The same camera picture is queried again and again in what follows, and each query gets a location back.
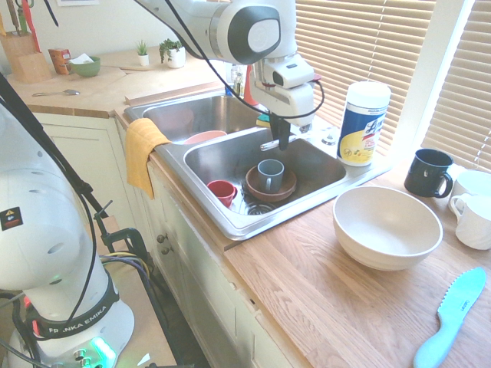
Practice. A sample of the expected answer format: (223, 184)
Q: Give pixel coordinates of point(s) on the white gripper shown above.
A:
(297, 101)

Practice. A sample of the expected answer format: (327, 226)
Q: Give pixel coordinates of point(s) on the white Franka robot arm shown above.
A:
(46, 230)

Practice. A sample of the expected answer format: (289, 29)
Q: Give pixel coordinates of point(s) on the chrome sink knob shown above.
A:
(330, 137)

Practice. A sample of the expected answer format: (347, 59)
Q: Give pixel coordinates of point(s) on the stainless steel double sink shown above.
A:
(209, 161)

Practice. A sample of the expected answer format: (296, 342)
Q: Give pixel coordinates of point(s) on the metal sink drain strainer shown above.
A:
(261, 210)

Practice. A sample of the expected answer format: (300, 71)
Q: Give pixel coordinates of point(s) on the teal serrated knife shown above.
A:
(456, 306)

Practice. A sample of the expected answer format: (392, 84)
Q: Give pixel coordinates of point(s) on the wooden knife block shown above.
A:
(27, 63)

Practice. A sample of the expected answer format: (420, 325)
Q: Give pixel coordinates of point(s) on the yellow green sponge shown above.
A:
(263, 122)

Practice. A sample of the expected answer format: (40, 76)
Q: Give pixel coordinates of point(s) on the orange dish soap bottle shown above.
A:
(251, 94)

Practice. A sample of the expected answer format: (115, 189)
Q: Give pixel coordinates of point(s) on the grey ceramic mug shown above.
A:
(270, 175)

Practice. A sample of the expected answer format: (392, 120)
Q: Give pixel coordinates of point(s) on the brown wooden bowl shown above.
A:
(287, 188)

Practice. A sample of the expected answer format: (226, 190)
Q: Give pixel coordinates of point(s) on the chrome faucet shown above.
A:
(237, 82)

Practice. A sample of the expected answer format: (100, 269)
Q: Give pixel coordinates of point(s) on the pink bowl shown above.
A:
(207, 136)

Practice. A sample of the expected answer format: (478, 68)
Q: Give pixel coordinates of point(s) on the Lysol wipes canister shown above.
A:
(362, 130)

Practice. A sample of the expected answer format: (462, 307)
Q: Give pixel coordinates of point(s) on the red mug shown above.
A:
(224, 193)

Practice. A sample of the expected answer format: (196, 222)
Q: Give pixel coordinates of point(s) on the wide beige window blind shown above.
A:
(364, 46)

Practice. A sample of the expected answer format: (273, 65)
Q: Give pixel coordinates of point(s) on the trailing potted plant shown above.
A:
(176, 57)

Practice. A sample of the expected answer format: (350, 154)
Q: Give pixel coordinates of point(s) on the yellow cloth towel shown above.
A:
(142, 153)

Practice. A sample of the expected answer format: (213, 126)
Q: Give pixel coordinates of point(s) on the large cream bowl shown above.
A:
(383, 226)

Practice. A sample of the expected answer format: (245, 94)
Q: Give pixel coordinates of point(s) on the black mug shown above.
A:
(424, 176)

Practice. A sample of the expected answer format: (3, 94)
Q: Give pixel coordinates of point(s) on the small spiky potted plant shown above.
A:
(143, 57)

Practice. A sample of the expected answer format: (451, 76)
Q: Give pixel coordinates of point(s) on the round cabinet knob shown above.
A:
(162, 237)
(167, 250)

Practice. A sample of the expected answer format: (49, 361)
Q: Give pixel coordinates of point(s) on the white kitchen cabinet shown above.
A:
(199, 276)

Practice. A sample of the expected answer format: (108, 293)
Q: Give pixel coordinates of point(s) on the dark green clamp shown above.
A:
(128, 235)

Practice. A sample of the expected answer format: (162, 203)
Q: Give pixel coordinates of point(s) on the narrow beige window blind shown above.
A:
(468, 96)

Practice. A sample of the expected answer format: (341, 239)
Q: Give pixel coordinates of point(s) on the white ribbed mug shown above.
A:
(475, 226)
(473, 182)

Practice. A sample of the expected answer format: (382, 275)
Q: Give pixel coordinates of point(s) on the green bowl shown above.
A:
(87, 68)

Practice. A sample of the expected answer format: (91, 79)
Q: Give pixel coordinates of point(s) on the metal spoon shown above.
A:
(71, 92)

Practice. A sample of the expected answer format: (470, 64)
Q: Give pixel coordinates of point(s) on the orange cardboard box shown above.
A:
(58, 61)

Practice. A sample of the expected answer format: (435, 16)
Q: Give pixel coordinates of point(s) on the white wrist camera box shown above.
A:
(291, 72)

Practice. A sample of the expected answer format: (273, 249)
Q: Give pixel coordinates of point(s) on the black camera stand pole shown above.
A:
(38, 132)

